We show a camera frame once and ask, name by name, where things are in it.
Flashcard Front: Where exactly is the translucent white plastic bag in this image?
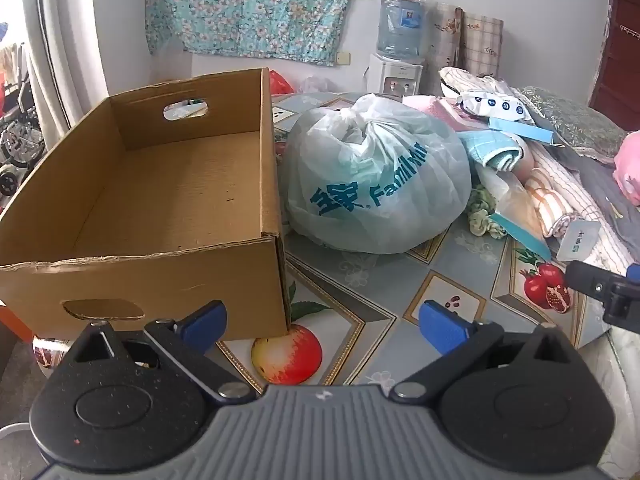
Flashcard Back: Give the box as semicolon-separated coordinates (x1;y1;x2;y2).
280;92;473;255

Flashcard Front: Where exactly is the dark grey quilt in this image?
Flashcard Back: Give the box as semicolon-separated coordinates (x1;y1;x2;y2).
575;155;640;256

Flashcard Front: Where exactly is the teal towel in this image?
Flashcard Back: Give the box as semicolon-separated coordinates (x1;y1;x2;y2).
457;131;523;171

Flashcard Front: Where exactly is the red plastic bag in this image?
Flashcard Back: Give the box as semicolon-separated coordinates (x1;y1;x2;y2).
269;69;296;95

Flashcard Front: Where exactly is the clear packet with blue edge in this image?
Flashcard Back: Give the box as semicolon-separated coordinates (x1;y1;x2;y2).
477;165;551;261

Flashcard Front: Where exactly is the checked patterned roll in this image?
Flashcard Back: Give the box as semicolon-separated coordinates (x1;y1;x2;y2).
461;10;504;78

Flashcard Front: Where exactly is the white paper tag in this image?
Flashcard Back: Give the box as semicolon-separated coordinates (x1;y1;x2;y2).
556;219;601;262

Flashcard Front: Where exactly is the brown cardboard box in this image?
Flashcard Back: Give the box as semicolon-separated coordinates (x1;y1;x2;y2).
0;67;291;343

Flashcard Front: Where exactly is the brown wooden door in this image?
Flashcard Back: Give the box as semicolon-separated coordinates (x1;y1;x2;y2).
589;0;640;131

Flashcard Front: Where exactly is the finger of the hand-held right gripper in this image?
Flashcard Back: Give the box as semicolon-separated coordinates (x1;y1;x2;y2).
565;260;640;333

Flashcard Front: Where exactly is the orange striped towel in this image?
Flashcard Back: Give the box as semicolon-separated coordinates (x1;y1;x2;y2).
522;167;576;238

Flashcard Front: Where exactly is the teal floral hanging cloth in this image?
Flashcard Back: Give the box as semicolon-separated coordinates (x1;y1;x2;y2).
144;0;371;67

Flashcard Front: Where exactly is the blue water jug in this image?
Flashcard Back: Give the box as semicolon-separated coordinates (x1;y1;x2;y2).
376;0;426;65

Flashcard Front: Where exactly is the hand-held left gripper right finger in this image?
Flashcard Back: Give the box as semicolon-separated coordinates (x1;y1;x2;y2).
390;299;583;406

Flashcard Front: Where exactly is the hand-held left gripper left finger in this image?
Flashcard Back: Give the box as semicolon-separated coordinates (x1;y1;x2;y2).
62;300;261;406

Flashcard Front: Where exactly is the white curtain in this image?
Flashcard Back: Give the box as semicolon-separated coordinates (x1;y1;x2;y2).
20;0;108;136

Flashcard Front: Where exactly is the light blue flat packet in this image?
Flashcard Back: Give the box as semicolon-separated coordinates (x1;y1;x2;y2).
487;116;556;145

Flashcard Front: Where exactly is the white wet wipes pack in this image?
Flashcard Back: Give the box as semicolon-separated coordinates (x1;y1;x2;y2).
457;91;535;123

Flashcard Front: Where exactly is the green fluffy cloth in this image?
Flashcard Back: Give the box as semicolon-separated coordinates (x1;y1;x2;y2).
467;185;508;240

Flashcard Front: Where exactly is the grey-green patterned pillow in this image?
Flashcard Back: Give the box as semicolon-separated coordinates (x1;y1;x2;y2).
517;85;628;163

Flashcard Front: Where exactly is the pink dotted cloth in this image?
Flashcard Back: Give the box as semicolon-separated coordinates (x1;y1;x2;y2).
612;130;640;206

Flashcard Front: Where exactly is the white patterned cloth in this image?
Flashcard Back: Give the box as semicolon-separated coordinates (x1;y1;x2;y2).
440;66;516;98

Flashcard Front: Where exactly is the beige striped blanket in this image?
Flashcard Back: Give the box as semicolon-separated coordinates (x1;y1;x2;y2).
530;140;636;271

